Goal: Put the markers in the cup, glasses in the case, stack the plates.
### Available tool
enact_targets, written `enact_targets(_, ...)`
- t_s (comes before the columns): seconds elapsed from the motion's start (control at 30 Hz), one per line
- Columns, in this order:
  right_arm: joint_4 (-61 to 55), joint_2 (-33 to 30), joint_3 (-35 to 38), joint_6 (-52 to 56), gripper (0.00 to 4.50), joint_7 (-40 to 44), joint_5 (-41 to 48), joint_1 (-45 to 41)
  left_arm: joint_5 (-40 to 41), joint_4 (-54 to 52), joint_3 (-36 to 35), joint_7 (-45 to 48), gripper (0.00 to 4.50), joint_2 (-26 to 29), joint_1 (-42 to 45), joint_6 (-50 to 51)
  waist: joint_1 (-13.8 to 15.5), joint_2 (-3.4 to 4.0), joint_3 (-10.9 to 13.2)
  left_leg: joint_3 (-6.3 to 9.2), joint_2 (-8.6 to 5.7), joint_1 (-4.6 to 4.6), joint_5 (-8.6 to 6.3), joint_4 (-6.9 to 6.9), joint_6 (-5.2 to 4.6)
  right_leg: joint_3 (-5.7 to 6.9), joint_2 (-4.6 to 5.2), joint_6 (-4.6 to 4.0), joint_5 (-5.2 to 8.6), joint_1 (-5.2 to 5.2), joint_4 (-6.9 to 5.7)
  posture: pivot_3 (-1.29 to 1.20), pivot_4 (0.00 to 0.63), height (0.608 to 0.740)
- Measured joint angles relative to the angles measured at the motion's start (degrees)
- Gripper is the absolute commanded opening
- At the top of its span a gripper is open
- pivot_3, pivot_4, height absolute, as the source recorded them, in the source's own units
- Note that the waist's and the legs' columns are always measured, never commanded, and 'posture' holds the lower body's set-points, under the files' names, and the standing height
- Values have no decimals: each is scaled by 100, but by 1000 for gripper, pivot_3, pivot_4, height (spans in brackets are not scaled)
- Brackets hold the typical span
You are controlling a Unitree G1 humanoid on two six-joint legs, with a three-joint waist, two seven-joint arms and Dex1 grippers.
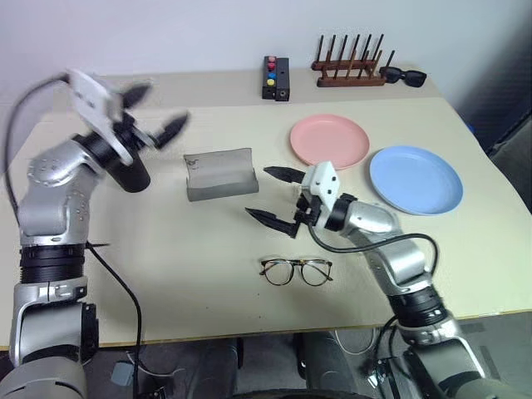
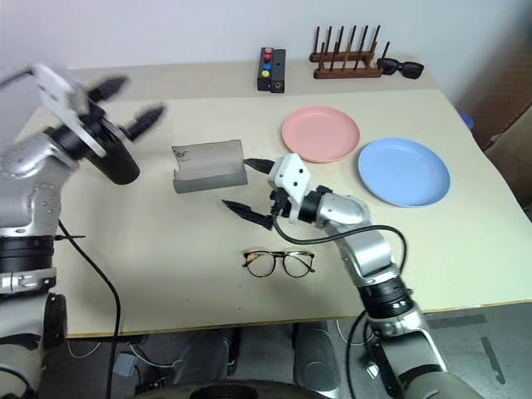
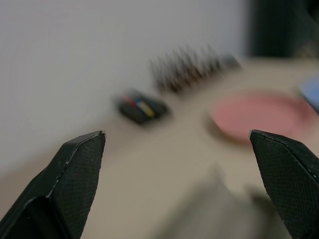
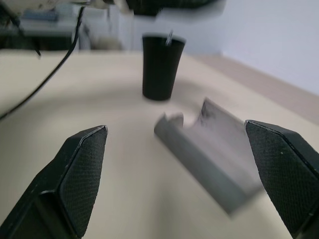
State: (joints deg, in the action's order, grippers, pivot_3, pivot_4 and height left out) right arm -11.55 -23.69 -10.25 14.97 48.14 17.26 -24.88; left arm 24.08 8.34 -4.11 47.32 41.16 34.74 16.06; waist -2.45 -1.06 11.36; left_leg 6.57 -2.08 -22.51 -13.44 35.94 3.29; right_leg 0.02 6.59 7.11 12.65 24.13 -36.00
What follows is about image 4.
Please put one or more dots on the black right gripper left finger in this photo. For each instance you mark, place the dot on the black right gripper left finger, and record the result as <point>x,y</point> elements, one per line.
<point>72,179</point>

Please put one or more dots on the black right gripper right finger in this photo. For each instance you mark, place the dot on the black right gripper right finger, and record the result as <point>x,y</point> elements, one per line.
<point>281,174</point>

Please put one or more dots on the black tapered cup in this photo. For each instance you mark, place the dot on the black tapered cup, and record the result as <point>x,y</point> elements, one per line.
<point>159,67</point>

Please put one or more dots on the background desk with clutter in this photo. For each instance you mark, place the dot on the background desk with clutter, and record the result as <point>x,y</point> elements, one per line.
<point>37,25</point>

